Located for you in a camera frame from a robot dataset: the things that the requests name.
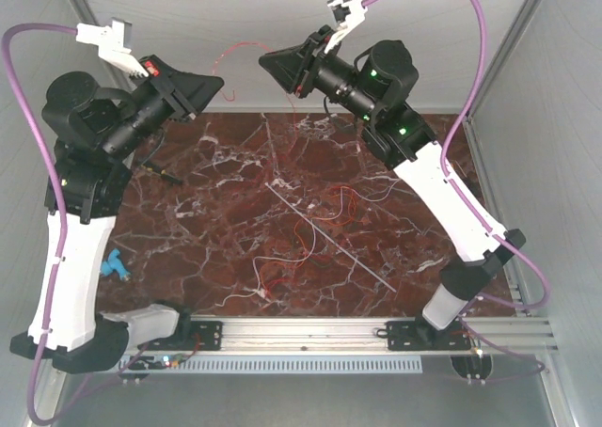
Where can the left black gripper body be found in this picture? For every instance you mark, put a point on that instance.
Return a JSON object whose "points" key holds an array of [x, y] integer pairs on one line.
{"points": [[155, 100]]}

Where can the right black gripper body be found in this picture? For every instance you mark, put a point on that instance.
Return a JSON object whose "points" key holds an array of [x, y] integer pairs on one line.
{"points": [[330, 75]]}

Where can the long white zip tie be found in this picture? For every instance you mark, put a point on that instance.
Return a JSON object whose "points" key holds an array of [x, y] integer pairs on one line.
{"points": [[316, 229]]}

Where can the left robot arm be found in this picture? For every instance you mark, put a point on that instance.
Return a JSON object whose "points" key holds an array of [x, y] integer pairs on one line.
{"points": [[97, 128]]}

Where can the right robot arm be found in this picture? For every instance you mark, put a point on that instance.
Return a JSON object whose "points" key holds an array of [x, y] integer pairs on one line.
{"points": [[374, 88]]}

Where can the blue plastic fitting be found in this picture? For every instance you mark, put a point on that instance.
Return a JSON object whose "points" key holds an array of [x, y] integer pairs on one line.
{"points": [[113, 265]]}

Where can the small circuit board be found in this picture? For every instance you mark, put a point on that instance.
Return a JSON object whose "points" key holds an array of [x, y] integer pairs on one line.
{"points": [[173, 361]]}

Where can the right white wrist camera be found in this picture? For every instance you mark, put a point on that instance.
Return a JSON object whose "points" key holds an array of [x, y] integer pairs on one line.
{"points": [[348, 14]]}

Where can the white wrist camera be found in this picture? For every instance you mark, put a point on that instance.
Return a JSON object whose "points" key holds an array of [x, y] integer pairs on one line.
{"points": [[114, 45], [348, 14]]}

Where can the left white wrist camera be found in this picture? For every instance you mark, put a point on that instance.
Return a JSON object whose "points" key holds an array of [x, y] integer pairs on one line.
{"points": [[114, 45]]}

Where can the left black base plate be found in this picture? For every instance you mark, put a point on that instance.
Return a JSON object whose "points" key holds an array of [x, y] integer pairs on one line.
{"points": [[202, 336]]}

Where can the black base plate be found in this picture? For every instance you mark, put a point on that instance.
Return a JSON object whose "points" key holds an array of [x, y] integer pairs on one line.
{"points": [[202, 336], [419, 336]]}

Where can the aluminium front rail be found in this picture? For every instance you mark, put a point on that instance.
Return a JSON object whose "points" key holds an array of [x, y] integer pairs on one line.
{"points": [[357, 336]]}

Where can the slotted grey cable duct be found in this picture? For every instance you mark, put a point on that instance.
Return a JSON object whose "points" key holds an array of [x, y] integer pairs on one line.
{"points": [[281, 365]]}

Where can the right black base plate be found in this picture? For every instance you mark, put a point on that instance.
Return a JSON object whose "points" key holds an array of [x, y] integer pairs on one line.
{"points": [[419, 336]]}

